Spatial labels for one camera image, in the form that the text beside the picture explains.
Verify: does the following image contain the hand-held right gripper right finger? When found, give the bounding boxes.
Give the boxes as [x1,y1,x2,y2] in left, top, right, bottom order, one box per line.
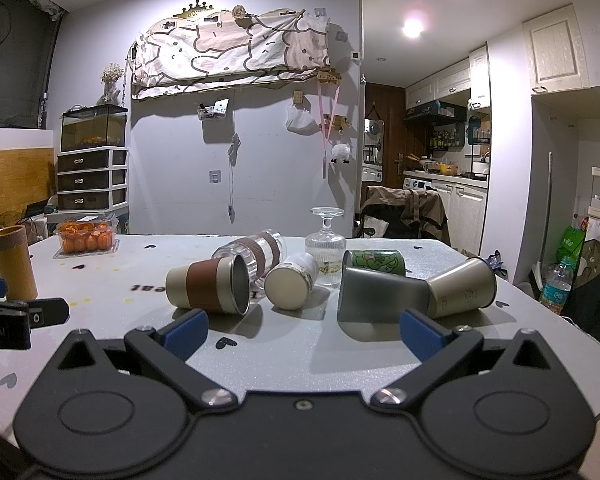
[371,308,556,408]

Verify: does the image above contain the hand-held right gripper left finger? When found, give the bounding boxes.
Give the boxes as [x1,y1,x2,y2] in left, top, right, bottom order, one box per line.
[50,308,237,408]

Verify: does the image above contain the tall tan cylinder cup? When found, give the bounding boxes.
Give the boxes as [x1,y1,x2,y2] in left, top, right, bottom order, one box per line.
[0,226,39,300]

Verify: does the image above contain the beige cup with brown band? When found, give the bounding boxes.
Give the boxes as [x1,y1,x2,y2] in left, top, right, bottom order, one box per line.
[165,253,251,316]

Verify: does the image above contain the grey metal cup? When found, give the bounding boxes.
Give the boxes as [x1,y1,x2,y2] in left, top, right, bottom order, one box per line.
[337,265,431,322]

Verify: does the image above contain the beige metal cup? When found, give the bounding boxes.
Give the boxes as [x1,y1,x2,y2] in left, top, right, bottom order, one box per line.
[426,256,499,319]

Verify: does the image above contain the small cream cup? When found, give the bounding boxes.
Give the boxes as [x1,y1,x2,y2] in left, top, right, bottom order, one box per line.
[263,252,319,310]

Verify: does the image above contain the plastic box of oranges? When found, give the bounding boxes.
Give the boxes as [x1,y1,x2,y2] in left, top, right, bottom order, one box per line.
[53,216,120,260]

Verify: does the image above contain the green patterned can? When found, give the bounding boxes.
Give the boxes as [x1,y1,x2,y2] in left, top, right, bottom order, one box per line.
[342,249,406,287]

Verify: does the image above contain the wooden panel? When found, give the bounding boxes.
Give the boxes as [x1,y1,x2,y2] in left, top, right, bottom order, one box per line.
[0,147,56,271]

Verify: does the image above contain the clear glass with brown band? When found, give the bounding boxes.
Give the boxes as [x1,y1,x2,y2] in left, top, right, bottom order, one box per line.
[212,230,287,287]

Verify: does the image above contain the chair with draped clothes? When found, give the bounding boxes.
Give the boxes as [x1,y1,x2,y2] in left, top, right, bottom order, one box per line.
[362,185,451,250]

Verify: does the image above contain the ribbed glass goblet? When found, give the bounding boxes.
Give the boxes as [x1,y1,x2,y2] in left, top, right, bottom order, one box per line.
[305,207,346,289]

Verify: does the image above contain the white kitchen counter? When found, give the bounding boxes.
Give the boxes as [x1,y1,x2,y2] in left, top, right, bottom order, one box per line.
[404,168,489,257]

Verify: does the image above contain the white drawer unit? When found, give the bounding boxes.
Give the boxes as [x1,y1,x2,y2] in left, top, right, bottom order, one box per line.
[56,147,130,211]

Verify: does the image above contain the plastic water bottle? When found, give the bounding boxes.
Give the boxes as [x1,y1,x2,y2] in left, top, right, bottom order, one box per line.
[539,258,575,316]

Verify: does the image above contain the grey mop pole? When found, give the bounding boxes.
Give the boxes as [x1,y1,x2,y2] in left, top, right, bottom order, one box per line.
[536,152,554,292]

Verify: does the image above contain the black cloth with bear print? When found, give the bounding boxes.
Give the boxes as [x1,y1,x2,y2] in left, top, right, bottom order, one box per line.
[562,239,600,352]

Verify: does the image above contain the glass fish tank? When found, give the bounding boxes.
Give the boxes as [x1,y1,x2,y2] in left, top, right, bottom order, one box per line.
[60,104,130,153]

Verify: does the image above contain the black dish rack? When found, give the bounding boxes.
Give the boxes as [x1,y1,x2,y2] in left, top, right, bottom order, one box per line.
[464,114,492,181]

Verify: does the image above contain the black range hood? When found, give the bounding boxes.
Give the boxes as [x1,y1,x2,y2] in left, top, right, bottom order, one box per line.
[403,100,469,124]

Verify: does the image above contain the dark wooden door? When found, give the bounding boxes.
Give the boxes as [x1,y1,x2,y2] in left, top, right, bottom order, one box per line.
[364,83,407,189]

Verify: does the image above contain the black curtain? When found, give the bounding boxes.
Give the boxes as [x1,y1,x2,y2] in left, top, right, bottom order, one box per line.
[0,0,67,131]

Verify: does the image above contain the white face mask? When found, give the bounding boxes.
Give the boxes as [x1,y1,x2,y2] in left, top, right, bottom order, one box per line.
[285,104,319,136]

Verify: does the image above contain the dried flower bouquet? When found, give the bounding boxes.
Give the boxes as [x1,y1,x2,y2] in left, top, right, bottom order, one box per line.
[99,62,125,106]

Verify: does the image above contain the white upper kitchen cabinets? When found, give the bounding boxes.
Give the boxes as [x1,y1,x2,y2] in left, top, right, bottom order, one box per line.
[405,44,491,111]

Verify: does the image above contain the printed bear cloth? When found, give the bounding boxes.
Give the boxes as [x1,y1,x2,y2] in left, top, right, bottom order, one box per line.
[129,8,332,100]

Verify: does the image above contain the gold crown ornament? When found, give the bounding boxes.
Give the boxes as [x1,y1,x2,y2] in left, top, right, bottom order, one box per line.
[172,0,216,17]

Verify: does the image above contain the small clear wall shelf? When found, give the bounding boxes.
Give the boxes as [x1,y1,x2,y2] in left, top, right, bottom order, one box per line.
[197,98,230,121]

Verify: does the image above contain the pink lanyard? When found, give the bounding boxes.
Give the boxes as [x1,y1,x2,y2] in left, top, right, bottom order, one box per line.
[317,80,342,179]

